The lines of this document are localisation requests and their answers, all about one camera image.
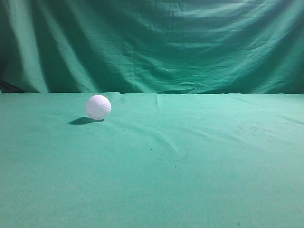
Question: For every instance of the green backdrop curtain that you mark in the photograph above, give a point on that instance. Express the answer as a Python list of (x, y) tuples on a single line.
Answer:
[(152, 46)]

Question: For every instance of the green table cloth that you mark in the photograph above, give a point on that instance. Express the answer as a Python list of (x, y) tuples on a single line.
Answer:
[(157, 161)]

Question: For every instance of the white dimpled golf ball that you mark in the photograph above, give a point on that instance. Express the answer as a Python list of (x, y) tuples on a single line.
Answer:
[(98, 107)]

